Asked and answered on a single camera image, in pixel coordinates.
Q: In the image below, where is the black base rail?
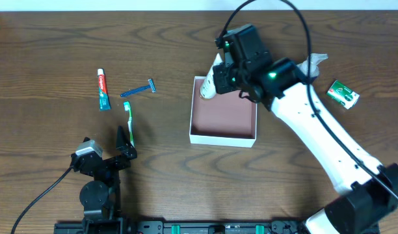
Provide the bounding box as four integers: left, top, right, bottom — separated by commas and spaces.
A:
53, 220, 307, 234

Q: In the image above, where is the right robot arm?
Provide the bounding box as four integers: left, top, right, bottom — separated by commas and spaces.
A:
208, 51, 398, 233

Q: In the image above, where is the red and teal toothpaste tube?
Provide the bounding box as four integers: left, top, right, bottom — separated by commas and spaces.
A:
98, 68, 111, 111

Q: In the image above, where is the clear pump soap bottle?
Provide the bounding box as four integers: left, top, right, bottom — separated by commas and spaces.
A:
297, 53, 328, 79

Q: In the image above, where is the white box with pink interior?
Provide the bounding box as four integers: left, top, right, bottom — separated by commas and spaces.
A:
189, 76, 258, 148

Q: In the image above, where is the blue disposable razor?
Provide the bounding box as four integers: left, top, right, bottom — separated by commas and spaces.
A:
120, 79, 157, 98

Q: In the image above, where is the green soap bar package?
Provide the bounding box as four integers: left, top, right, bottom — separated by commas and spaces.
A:
327, 80, 360, 109

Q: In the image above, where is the white squeeze tube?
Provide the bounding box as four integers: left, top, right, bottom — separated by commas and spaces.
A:
200, 53, 222, 99

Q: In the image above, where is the right black cable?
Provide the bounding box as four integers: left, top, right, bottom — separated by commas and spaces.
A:
215, 0, 398, 211

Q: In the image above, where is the green and white toothbrush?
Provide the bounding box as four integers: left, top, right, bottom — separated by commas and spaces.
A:
124, 101, 135, 146

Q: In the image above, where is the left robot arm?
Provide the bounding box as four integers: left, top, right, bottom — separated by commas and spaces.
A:
70, 126, 137, 221

